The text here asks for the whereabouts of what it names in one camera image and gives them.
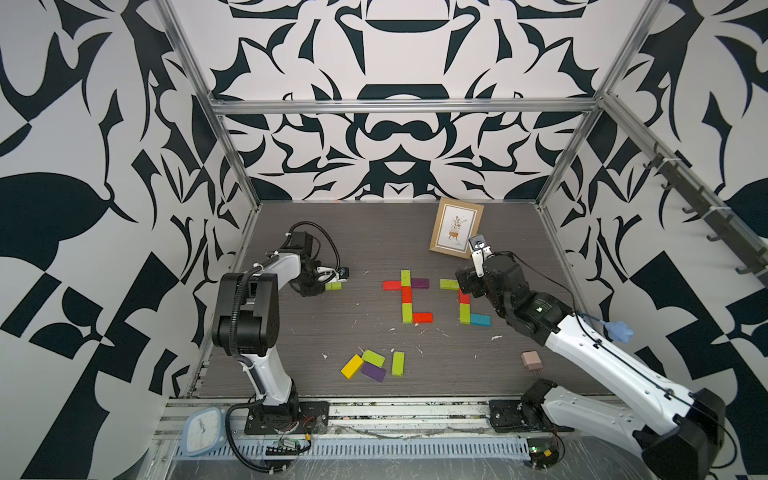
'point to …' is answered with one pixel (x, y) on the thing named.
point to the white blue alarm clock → (203, 431)
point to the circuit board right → (543, 452)
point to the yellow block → (354, 363)
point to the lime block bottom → (407, 313)
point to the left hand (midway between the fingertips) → (313, 275)
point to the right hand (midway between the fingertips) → (477, 256)
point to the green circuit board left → (283, 447)
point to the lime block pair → (373, 358)
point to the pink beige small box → (531, 360)
